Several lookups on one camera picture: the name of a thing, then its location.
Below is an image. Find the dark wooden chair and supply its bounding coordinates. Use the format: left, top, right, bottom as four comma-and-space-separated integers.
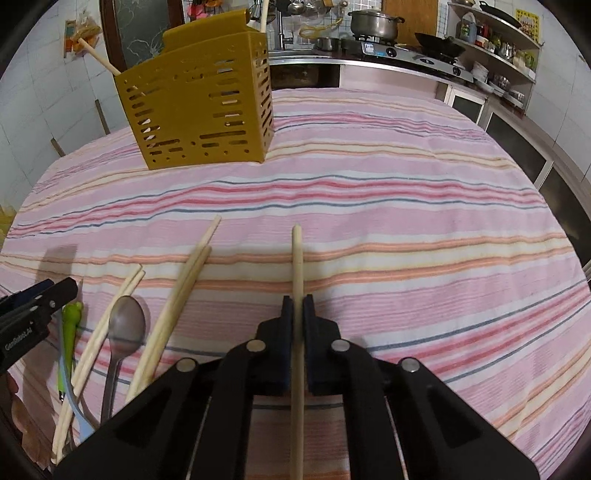
99, 0, 188, 72

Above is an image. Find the orange hanging bag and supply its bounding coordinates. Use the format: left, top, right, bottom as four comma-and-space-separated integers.
64, 17, 102, 57

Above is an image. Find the black wok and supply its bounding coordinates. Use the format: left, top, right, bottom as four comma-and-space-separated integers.
413, 31, 467, 58

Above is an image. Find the green novelty pen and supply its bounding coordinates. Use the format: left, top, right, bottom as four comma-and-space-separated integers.
58, 301, 85, 402

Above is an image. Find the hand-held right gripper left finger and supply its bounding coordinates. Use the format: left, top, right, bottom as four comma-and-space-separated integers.
54, 295, 296, 480

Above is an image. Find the yellow wall poster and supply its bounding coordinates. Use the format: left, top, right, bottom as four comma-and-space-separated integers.
516, 8, 541, 42

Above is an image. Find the pink striped tablecloth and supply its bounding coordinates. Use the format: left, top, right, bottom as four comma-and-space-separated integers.
0, 88, 591, 480

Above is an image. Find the metal spoon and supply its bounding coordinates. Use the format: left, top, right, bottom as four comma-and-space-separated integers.
99, 295, 147, 425

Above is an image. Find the metal kitchen shelf rack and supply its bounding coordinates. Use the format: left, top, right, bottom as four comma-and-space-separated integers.
447, 1, 543, 114

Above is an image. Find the steel cooking pot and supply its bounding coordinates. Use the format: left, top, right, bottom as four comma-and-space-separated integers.
347, 7, 404, 40

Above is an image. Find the yellow slotted utensil holder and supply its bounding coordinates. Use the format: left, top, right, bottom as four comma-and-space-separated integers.
114, 10, 274, 171

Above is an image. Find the light blue plastic utensil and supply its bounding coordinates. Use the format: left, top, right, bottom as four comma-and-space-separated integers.
59, 318, 98, 444

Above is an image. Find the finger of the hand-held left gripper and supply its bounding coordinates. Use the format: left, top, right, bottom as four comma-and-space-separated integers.
28, 277, 79, 325
0, 279, 56, 317

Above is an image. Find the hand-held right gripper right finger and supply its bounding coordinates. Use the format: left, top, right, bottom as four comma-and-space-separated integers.
302, 294, 541, 480

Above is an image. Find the gas stove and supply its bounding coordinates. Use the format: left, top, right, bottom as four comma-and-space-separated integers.
342, 37, 476, 84

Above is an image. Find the sink faucet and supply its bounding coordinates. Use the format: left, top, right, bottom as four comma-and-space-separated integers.
276, 9, 294, 51

